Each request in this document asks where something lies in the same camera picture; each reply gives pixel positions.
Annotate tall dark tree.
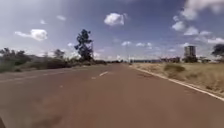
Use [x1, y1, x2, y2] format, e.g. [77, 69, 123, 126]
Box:
[73, 28, 95, 63]

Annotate reddish brown asphalt road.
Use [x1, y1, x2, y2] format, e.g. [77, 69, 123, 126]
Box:
[0, 62, 224, 128]

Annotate low distant buildings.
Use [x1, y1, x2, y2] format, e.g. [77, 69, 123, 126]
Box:
[129, 56, 183, 64]

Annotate dry bush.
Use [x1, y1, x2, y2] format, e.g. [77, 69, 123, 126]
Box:
[163, 63, 186, 73]

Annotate pale kerb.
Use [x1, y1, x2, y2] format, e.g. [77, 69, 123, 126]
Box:
[129, 64, 224, 102]

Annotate tall grey building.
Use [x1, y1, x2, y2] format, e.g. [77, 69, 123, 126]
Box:
[183, 45, 198, 64]

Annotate row of low bushes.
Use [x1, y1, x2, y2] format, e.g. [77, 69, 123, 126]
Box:
[0, 47, 108, 74]

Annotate dry grass verge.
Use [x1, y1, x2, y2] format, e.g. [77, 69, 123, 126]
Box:
[129, 61, 224, 98]

